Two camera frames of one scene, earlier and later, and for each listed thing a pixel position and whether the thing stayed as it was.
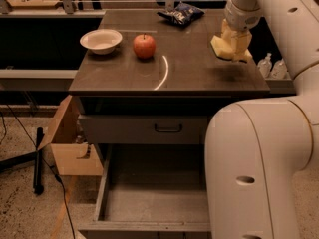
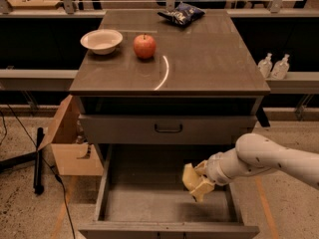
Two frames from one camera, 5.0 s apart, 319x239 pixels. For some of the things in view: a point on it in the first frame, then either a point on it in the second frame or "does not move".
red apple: [145, 46] does not move
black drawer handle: [167, 130] does not move
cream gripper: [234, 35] -> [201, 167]
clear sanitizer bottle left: [264, 67] does not move
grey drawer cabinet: [147, 87] does not move
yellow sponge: [221, 49] -> [190, 177]
